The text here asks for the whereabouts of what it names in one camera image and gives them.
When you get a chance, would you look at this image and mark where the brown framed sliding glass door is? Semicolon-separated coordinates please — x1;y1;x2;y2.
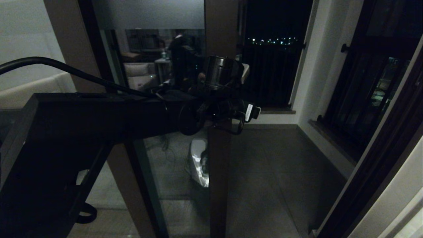
91;0;241;238

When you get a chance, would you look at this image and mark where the silver left wrist cylinder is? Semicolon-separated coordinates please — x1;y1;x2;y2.
204;56;244;90

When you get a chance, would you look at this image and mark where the black metal balcony railing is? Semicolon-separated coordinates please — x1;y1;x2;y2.
240;41;306;108

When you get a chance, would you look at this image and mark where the short stone window sill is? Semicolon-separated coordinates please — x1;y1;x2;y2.
308;119;359;166

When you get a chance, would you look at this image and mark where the dark brown door jamb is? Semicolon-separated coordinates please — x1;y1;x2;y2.
316;31;423;238

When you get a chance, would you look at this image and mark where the short black cable loop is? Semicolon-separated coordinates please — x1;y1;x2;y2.
75;202;98;224

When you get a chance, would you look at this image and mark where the long black left arm cable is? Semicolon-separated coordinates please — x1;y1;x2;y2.
0;56;159;99

